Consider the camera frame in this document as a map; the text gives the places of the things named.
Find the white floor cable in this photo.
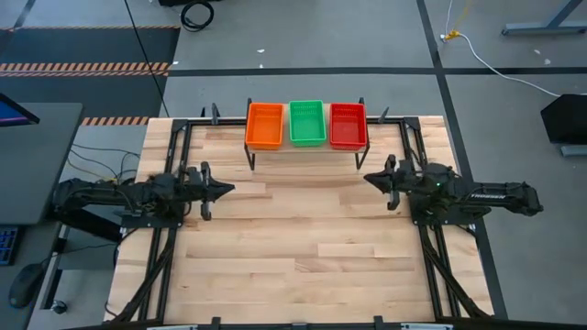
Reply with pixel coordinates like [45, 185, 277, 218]
[442, 0, 564, 98]

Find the black computer mouse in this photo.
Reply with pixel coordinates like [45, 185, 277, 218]
[7, 262, 48, 310]

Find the grey metal table leg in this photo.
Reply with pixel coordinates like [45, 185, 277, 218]
[500, 0, 587, 38]

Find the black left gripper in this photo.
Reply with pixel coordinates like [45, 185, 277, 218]
[185, 160, 236, 222]

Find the long black floor cable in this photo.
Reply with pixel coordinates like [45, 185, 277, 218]
[122, 0, 172, 119]

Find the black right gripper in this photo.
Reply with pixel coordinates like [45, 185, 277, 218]
[363, 154, 416, 211]

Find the computer monitor with blue screen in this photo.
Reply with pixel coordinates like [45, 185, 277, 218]
[0, 93, 41, 128]

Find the black box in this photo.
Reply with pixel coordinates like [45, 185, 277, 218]
[539, 93, 587, 146]

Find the black metal table frame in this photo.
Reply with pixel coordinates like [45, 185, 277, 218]
[104, 115, 497, 330]

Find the wooden shelf with black legs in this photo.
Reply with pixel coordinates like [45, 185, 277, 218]
[242, 97, 370, 171]

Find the grey stand foot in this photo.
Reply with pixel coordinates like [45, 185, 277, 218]
[559, 144, 587, 159]

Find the black cable loom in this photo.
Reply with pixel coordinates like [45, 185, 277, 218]
[419, 225, 490, 321]
[107, 226, 178, 325]

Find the grey desk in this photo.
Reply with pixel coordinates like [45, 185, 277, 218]
[0, 101, 84, 226]

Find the black hazard-striped floor mat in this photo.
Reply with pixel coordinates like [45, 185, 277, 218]
[0, 25, 182, 127]

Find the coiled black cable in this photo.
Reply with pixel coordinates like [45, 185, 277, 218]
[179, 0, 216, 34]

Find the computer keyboard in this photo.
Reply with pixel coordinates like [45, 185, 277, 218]
[0, 226, 20, 267]

